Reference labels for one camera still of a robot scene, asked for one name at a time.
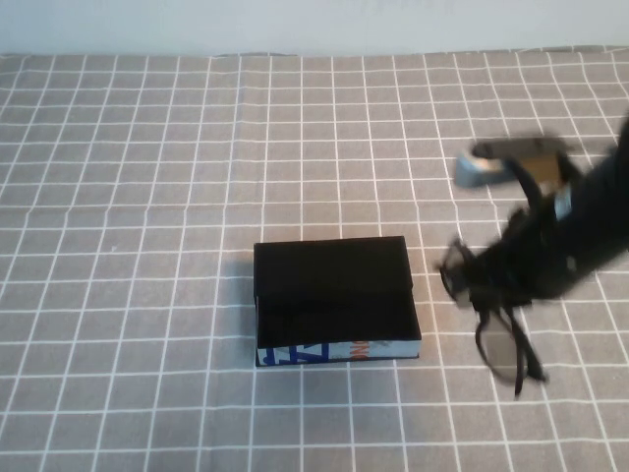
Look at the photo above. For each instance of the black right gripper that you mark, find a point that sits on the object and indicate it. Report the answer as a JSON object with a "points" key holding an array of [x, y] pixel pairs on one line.
{"points": [[535, 255]]}

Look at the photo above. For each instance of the black sunglasses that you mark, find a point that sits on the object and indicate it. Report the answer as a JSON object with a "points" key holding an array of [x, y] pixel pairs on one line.
{"points": [[501, 351]]}

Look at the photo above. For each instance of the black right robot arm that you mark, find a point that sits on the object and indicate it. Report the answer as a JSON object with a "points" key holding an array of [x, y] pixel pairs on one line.
{"points": [[607, 196]]}

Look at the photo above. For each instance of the black printed glasses case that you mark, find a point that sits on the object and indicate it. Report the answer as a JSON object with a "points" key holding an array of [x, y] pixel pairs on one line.
{"points": [[329, 265]]}

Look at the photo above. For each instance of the grey white checked tablecloth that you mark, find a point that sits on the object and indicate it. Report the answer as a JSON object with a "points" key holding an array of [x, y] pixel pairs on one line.
{"points": [[123, 246]]}

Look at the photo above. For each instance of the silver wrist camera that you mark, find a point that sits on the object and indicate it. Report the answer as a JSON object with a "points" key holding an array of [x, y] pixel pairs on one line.
{"points": [[479, 173]]}

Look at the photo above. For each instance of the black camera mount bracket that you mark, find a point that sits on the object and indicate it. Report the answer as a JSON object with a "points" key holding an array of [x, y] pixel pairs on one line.
{"points": [[521, 146]]}

